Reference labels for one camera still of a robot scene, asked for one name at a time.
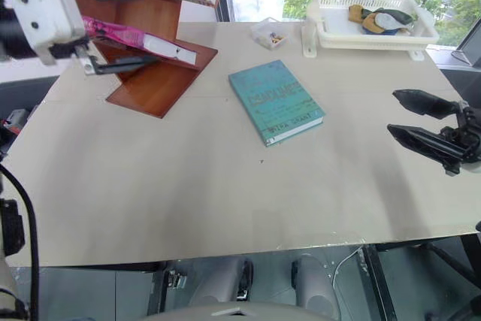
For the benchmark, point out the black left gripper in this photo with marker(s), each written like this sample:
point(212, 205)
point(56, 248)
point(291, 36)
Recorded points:
point(88, 59)

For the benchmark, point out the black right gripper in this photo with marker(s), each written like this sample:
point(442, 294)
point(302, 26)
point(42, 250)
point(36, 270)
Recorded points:
point(469, 137)

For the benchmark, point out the pink hardcover book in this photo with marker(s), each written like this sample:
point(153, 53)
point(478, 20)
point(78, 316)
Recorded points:
point(124, 35)

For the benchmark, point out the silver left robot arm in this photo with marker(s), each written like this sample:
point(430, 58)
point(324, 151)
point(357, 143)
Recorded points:
point(9, 31)

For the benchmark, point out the brown wooden zigzag bookshelf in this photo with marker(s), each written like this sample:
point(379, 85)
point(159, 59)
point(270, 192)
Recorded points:
point(150, 88)

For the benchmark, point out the teal hardcover book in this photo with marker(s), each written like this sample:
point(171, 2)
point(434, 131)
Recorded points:
point(274, 101)

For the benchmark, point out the clear stand with dark panel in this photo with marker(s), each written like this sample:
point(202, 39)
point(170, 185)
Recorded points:
point(469, 48)

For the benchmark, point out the blue cloth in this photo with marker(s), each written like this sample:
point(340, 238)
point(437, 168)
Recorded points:
point(383, 31)

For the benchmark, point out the grey cloth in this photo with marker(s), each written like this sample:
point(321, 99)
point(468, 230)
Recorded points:
point(387, 20)

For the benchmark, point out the dark green cloth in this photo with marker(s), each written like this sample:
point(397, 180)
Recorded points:
point(402, 16)

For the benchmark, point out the white plastic slotted basket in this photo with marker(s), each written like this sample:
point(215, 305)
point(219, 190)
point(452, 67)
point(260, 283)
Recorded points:
point(338, 37)

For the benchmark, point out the grey red box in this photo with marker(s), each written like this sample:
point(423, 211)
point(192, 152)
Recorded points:
point(17, 120)

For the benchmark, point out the small clear plastic box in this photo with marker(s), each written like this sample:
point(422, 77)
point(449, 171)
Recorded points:
point(268, 34)

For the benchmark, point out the black table leg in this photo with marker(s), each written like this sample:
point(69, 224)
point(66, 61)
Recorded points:
point(381, 283)

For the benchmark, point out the grey rounded shape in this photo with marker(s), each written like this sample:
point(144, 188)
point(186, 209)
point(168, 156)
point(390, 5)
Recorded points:
point(315, 287)

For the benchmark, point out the small metal latch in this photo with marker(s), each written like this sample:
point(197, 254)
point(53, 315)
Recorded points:
point(176, 279)

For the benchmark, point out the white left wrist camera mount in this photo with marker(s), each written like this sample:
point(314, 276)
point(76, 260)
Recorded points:
point(41, 13)

